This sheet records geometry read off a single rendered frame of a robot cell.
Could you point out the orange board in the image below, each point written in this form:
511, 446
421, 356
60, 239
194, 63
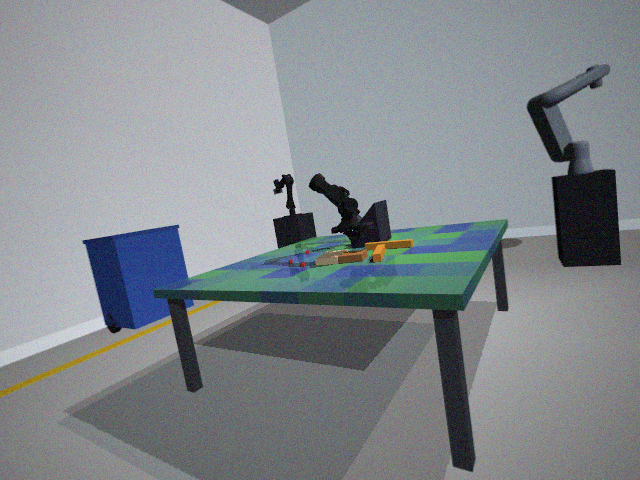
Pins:
379, 253
390, 244

